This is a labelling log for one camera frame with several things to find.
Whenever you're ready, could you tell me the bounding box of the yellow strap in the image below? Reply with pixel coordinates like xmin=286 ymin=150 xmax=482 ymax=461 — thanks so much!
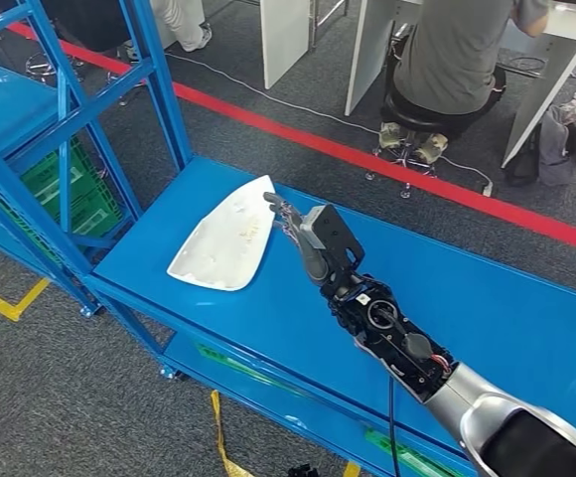
xmin=210 ymin=390 xmax=255 ymax=477

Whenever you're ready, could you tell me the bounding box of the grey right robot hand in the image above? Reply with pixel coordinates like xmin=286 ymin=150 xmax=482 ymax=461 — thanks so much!
xmin=263 ymin=192 xmax=330 ymax=284

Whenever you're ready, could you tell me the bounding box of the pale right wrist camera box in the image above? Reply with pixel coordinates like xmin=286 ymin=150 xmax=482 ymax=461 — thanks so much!
xmin=299 ymin=203 xmax=367 ymax=278

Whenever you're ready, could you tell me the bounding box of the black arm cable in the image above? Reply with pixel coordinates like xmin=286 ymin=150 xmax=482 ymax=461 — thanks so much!
xmin=388 ymin=374 xmax=402 ymax=477

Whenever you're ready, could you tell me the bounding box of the green plastic crate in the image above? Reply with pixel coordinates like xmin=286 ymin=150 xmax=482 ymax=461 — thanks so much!
xmin=17 ymin=134 xmax=125 ymax=264

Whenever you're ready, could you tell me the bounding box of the black stool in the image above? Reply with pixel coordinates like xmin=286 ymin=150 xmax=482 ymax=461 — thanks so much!
xmin=365 ymin=85 xmax=509 ymax=200

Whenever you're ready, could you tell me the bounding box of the white desk panel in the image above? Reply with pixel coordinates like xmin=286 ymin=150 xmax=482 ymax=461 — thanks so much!
xmin=260 ymin=0 xmax=312 ymax=91

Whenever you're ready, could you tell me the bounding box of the white plastic shell part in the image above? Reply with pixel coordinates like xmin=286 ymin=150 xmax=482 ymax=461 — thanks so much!
xmin=167 ymin=174 xmax=277 ymax=293

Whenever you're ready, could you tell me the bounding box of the seated person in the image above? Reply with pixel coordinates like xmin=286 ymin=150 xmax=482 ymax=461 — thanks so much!
xmin=377 ymin=0 xmax=552 ymax=166

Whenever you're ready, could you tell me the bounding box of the white desk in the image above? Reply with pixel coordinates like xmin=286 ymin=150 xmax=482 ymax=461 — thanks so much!
xmin=343 ymin=0 xmax=576 ymax=170

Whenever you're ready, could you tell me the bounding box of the blue low shelf platform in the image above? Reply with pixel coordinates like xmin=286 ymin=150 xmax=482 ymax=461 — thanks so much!
xmin=82 ymin=154 xmax=576 ymax=477

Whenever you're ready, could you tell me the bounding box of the grey backpack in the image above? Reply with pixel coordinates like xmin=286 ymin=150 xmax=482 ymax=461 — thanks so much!
xmin=504 ymin=101 xmax=576 ymax=188

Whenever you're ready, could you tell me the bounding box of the white floor cable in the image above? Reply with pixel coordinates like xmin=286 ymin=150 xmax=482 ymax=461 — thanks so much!
xmin=165 ymin=50 xmax=496 ymax=198

